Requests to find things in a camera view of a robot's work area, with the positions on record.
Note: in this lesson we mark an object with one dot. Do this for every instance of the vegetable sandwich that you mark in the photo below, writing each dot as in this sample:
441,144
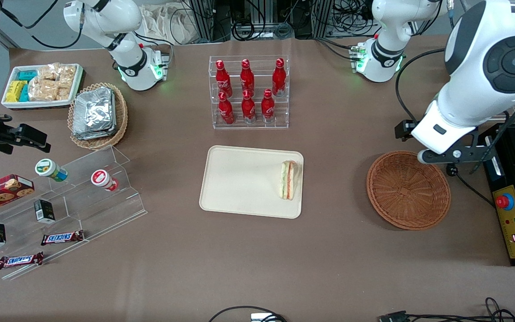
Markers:
287,179

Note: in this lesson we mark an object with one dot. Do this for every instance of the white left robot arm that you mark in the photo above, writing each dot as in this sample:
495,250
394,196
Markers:
472,89

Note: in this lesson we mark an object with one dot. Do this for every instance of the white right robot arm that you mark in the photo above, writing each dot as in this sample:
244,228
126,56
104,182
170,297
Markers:
105,18

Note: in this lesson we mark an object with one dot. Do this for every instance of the round brown wicker basket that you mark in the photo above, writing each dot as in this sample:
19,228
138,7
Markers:
407,192

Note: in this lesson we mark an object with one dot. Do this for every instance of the tan oval wicker basket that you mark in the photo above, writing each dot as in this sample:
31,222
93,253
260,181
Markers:
105,143

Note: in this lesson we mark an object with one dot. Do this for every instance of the cream plastic tray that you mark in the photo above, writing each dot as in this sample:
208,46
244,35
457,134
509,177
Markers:
239,183

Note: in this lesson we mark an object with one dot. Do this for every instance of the white rectangular snack bin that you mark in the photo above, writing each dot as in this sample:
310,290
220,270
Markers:
38,104

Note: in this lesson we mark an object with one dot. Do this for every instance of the green lid white cup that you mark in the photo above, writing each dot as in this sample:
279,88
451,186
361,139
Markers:
51,170

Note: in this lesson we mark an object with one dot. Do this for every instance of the teal snack packet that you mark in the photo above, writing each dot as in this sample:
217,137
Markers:
25,94
27,75

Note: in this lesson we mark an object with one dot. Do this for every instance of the clear puffed rice snack pack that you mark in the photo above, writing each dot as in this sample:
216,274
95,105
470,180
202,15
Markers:
64,93
48,71
67,75
43,91

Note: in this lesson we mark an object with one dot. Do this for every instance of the yellow snack packet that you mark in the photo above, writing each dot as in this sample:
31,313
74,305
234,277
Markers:
14,91

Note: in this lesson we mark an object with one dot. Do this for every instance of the black tabletop machine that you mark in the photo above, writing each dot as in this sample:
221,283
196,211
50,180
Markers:
512,156

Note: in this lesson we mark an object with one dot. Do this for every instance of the silver foil pouch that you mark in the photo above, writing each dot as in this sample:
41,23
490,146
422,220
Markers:
92,109
92,136

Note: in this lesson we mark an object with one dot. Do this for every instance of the red emergency stop button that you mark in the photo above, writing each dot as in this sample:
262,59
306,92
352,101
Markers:
502,201

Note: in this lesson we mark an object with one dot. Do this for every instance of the small black box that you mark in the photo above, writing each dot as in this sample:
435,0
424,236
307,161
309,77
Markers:
44,211

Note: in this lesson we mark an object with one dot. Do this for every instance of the red lid white cup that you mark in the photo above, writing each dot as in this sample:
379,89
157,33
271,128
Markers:
104,180

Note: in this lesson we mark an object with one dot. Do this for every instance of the brown Snickers bar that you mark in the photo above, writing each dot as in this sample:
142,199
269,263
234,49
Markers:
63,237
20,260

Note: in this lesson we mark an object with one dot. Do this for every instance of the clear acrylic stepped stand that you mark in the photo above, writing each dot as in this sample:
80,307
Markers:
119,210

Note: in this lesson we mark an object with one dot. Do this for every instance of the white cloth bag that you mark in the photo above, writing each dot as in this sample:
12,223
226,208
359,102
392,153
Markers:
168,24

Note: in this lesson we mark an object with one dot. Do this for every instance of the red cola bottle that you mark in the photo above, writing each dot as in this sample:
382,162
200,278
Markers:
279,77
248,108
222,78
247,77
226,111
268,107

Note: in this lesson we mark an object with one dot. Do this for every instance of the clear acrylic bottle rack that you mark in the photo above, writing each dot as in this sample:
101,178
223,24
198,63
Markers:
262,125

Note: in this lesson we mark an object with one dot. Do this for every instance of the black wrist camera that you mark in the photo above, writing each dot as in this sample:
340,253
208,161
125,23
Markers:
407,130

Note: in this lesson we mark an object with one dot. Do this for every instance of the aluminium frame post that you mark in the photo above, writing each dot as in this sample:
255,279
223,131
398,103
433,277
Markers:
204,18
324,18

